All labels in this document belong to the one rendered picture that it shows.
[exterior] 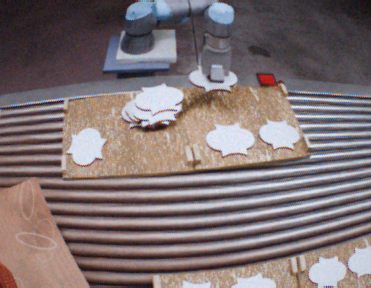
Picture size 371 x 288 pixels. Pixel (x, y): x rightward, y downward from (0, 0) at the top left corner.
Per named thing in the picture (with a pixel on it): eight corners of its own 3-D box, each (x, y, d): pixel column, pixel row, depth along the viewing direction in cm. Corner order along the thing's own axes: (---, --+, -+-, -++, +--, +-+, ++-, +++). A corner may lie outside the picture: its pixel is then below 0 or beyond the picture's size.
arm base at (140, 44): (119, 39, 187) (120, 23, 180) (152, 35, 190) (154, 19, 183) (121, 57, 177) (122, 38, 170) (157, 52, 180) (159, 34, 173)
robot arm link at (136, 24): (122, 25, 179) (124, 1, 169) (152, 20, 182) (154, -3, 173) (127, 37, 171) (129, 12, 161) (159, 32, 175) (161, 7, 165)
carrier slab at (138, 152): (65, 104, 154) (64, 101, 153) (174, 92, 161) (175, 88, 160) (63, 181, 131) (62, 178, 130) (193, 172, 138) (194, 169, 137)
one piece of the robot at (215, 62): (204, 50, 127) (200, 90, 139) (235, 53, 128) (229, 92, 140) (202, 30, 135) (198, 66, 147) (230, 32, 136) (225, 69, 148)
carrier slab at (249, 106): (175, 91, 161) (175, 88, 160) (280, 89, 168) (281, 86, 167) (194, 172, 138) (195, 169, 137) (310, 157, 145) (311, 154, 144)
